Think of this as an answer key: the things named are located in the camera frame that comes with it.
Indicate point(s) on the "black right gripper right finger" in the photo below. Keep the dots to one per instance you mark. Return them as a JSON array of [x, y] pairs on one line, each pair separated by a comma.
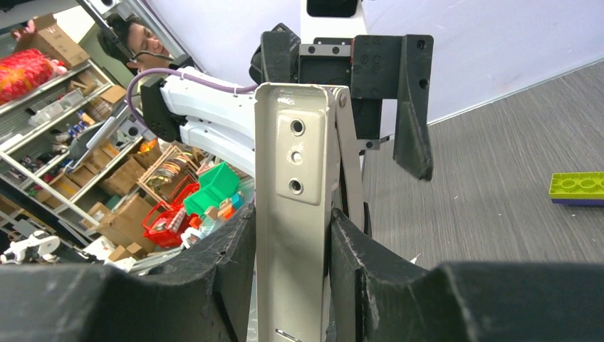
[[379, 296]]

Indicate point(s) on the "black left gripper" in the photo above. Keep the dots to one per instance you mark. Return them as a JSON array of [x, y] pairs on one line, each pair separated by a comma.
[[374, 68]]

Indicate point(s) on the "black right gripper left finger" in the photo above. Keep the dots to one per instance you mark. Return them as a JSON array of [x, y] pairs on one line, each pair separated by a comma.
[[202, 294]]

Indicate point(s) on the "black and white stapler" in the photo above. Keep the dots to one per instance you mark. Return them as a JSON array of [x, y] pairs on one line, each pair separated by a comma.
[[297, 198]]

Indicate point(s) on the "green plastic bin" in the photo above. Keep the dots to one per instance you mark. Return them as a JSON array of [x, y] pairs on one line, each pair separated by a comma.
[[215, 185]]

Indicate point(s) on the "green lego brick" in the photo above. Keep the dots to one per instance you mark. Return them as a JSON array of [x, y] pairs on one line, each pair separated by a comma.
[[577, 188]]

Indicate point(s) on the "person behind workcell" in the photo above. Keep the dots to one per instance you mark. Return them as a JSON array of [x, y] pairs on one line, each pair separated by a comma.
[[137, 37]]

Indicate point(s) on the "storage shelf with boxes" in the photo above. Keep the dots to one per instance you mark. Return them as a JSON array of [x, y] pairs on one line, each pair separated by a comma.
[[54, 98]]

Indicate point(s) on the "red wire basket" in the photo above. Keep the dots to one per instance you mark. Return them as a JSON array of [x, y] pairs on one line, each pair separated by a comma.
[[167, 220]]

